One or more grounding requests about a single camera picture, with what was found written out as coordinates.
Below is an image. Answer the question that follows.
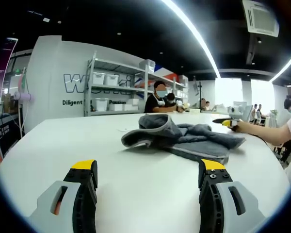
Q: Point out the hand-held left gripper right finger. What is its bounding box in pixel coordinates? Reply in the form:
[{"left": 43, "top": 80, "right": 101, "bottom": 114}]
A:
[{"left": 198, "top": 159, "right": 266, "bottom": 233}]

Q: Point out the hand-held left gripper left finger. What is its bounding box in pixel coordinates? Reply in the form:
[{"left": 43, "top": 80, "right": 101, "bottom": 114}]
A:
[{"left": 29, "top": 159, "right": 98, "bottom": 233}]

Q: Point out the grey towel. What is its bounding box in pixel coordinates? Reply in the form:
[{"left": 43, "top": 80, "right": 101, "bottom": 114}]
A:
[{"left": 121, "top": 114, "right": 247, "bottom": 165}]

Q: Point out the person's right hand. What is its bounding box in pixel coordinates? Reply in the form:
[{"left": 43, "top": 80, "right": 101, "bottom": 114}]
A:
[{"left": 231, "top": 122, "right": 249, "bottom": 133}]

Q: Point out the black tripod stand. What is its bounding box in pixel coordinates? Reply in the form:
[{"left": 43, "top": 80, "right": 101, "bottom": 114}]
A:
[{"left": 194, "top": 76, "right": 204, "bottom": 107}]

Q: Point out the white table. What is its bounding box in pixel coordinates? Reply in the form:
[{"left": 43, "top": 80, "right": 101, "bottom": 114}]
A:
[{"left": 0, "top": 112, "right": 291, "bottom": 233}]

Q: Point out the ceiling light strip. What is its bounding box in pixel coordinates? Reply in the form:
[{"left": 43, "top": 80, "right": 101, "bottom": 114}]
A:
[
  {"left": 271, "top": 53, "right": 291, "bottom": 82},
  {"left": 161, "top": 0, "right": 220, "bottom": 78}
]

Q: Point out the ceiling air conditioner unit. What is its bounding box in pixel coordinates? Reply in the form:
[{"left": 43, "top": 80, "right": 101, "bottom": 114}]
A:
[{"left": 242, "top": 0, "right": 281, "bottom": 37}]

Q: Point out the black cabinet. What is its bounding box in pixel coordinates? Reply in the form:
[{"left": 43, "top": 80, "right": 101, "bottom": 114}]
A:
[{"left": 0, "top": 114, "right": 24, "bottom": 161}]

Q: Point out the grey metal shelving rack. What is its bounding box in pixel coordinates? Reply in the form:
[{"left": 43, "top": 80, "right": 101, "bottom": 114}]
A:
[{"left": 83, "top": 50, "right": 189, "bottom": 117}]

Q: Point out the purple rolled mat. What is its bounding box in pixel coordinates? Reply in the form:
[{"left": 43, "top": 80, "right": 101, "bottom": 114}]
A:
[{"left": 14, "top": 91, "right": 34, "bottom": 102}]

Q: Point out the group of white storage boxes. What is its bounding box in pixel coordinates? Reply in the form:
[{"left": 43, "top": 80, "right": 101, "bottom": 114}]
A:
[{"left": 92, "top": 59, "right": 189, "bottom": 112}]

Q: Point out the computer monitor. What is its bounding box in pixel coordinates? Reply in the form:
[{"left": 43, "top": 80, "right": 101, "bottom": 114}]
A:
[{"left": 0, "top": 37, "right": 19, "bottom": 98}]

